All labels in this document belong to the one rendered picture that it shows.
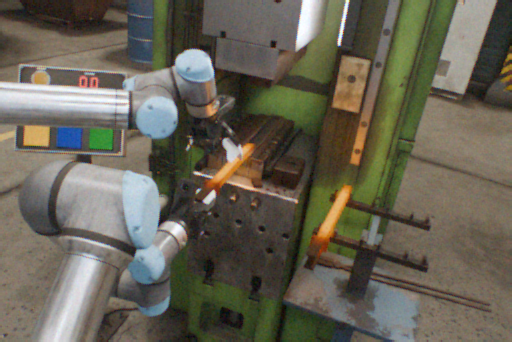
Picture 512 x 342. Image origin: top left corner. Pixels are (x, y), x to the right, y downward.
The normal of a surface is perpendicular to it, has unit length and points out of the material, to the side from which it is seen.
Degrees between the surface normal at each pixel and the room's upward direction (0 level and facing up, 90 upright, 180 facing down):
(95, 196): 38
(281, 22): 90
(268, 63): 90
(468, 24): 90
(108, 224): 46
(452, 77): 90
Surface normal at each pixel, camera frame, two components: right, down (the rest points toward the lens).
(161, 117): 0.27, 0.49
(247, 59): -0.31, 0.42
